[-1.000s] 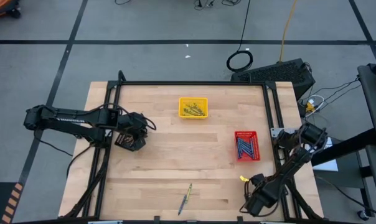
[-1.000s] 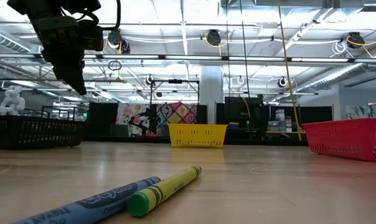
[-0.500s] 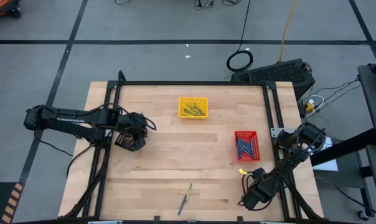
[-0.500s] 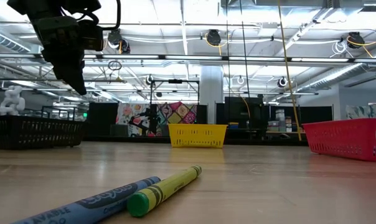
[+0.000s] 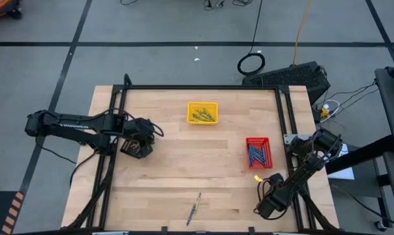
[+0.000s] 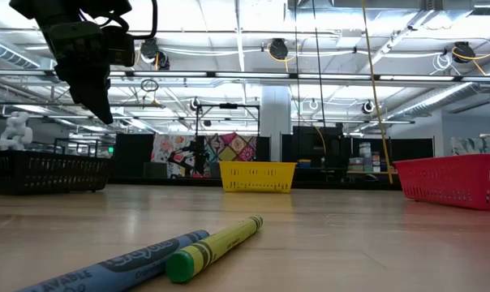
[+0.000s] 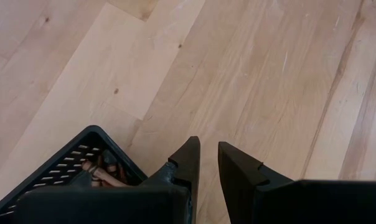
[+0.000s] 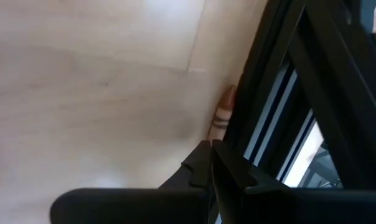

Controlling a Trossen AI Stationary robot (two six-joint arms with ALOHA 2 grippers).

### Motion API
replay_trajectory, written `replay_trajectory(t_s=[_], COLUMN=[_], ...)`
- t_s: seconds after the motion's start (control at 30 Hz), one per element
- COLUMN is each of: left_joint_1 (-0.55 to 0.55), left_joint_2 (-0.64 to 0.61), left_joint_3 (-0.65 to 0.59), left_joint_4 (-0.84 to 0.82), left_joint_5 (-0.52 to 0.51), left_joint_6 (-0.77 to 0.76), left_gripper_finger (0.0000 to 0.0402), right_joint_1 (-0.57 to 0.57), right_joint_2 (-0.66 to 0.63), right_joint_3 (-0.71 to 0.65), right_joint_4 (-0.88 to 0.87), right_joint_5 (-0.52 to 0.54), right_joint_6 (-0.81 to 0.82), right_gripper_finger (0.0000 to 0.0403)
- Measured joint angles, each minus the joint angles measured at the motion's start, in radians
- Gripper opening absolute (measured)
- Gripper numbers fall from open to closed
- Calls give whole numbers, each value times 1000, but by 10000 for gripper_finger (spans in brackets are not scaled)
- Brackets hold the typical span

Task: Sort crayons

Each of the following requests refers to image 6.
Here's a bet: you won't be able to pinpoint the white knot-shaped sculpture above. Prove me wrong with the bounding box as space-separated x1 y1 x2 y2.
0 110 34 152

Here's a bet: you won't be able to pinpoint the red plastic basket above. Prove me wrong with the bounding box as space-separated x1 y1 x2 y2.
393 153 490 212

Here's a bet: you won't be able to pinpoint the green crayon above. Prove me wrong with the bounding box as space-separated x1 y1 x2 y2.
165 214 264 284

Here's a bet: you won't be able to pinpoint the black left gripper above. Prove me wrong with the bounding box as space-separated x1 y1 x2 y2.
45 22 114 125

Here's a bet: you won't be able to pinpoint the black metal gantry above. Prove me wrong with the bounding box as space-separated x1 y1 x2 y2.
194 102 262 137

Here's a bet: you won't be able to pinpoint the black hanging cable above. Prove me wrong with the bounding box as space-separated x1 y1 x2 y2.
293 0 301 131

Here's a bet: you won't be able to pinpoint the silver ribbed air duct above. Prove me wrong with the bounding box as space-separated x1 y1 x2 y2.
385 79 490 121
0 36 41 71

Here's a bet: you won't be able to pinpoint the black plastic basket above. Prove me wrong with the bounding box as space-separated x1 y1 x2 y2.
0 148 115 195

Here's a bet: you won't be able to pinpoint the blue crayon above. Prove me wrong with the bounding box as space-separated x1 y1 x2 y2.
15 229 211 292

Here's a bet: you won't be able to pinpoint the black metal table frame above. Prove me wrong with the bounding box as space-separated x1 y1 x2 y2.
106 174 402 191

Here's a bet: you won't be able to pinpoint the teal patterned panel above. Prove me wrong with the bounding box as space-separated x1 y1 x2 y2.
450 135 490 157

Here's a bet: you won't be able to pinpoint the yellow plastic basket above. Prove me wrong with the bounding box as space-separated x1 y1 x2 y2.
218 161 298 194

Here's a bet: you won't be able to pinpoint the long ceiling light strip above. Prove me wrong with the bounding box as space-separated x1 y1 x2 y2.
0 68 490 82

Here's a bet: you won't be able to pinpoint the black left wrist camera cable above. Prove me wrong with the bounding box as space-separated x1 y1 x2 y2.
118 0 159 41

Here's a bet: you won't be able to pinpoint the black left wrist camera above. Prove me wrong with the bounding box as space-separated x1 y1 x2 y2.
101 24 136 68

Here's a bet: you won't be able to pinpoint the yellow power cable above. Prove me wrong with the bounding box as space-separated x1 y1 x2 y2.
361 0 394 185

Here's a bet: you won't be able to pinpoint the white building column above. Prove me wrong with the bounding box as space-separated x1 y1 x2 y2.
260 84 293 162

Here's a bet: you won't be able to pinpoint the stacked storage boxes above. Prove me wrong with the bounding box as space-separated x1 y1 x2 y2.
348 141 382 173

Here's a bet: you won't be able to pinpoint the black cabinet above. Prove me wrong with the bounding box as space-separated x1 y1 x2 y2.
114 132 155 178

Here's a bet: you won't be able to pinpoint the black partition panel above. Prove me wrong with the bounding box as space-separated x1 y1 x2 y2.
281 125 351 182
350 136 436 171

